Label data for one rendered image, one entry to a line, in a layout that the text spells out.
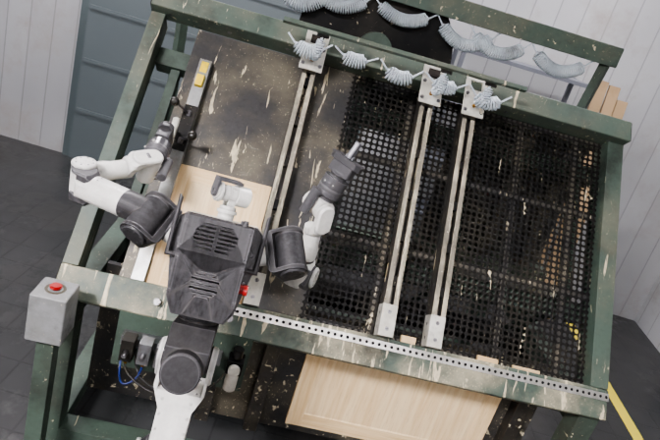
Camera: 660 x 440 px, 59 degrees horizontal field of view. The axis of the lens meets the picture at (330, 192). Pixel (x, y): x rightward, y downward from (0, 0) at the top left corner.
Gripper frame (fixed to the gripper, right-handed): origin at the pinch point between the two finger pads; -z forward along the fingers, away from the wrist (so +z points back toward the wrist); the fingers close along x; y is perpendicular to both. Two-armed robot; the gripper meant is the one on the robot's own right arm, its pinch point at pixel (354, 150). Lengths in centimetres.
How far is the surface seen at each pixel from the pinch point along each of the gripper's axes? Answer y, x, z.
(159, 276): -6, 38, 81
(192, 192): 7, 52, 52
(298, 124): 33, 41, 9
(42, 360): -38, 41, 116
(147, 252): -9, 46, 76
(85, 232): -21, 66, 80
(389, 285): 40, -27, 42
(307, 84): 39, 50, -6
